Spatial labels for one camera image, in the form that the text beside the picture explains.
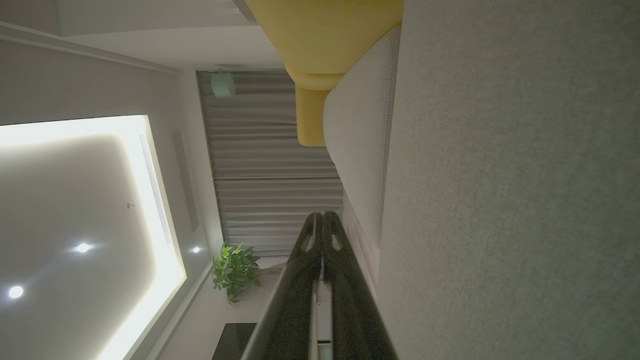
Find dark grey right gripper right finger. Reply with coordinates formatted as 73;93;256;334
323;211;399;360

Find black flat screen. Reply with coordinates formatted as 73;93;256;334
212;322;258;360

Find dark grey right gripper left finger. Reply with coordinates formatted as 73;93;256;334
241;212;324;360

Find mint green lamp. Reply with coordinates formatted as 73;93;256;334
210;70;237;99

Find green potted plant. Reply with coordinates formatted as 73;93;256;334
212;242;261;306

